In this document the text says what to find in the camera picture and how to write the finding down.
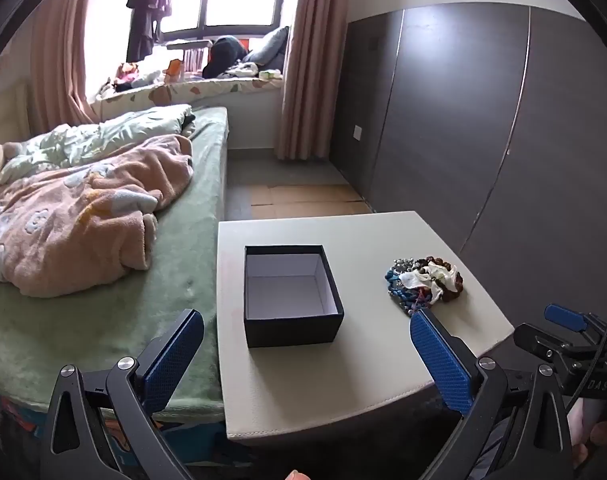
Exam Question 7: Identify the pile of colourful toys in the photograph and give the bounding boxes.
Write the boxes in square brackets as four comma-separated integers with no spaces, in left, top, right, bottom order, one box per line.
[96,57,187,97]

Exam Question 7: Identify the pink fleece blanket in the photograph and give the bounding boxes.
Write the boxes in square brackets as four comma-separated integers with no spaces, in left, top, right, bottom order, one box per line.
[0,134,195,297]

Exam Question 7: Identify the black bag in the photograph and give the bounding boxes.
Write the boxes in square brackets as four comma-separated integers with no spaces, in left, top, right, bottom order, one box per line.
[202,35,253,80]

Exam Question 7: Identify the flat cardboard sheet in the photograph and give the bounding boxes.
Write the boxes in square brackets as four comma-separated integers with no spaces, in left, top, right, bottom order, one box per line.
[248,183,373,220]

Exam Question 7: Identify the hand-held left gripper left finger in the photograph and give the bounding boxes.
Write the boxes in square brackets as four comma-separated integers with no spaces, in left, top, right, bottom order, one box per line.
[42,308,205,480]

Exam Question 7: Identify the pink curtain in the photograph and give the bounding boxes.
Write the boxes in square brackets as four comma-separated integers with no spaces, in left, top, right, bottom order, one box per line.
[274,0,355,162]
[30,0,103,135]

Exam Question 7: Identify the green bed sheet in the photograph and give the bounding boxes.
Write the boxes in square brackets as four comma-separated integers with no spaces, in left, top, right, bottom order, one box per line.
[0,106,230,423]

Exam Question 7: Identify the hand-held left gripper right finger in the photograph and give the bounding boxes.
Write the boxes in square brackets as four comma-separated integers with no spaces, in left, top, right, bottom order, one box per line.
[409,308,574,480]

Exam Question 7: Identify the grey trousers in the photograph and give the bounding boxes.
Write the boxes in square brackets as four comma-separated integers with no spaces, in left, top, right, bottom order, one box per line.
[469,416,515,480]

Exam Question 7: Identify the dark hanging clothes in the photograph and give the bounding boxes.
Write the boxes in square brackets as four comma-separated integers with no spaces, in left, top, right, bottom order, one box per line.
[126,0,173,64]

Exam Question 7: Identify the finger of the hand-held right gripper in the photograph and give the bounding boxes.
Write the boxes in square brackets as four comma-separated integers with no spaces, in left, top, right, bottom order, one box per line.
[513,323,570,362]
[544,303,590,334]

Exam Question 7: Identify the black cardboard box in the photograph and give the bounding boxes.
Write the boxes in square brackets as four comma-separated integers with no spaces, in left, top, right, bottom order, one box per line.
[244,245,345,349]

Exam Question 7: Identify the grey pillow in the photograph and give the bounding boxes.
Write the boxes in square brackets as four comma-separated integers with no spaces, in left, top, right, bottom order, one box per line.
[244,25,291,74]

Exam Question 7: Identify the person's right hand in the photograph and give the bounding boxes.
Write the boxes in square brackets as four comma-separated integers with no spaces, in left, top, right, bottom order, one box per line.
[569,400,607,472]

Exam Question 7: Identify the patterned window seat cushion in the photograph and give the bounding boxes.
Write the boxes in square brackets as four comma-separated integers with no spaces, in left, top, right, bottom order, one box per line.
[90,77,285,122]

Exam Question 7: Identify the light green quilt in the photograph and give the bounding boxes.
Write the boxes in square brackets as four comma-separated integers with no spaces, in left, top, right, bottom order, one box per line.
[0,104,195,184]

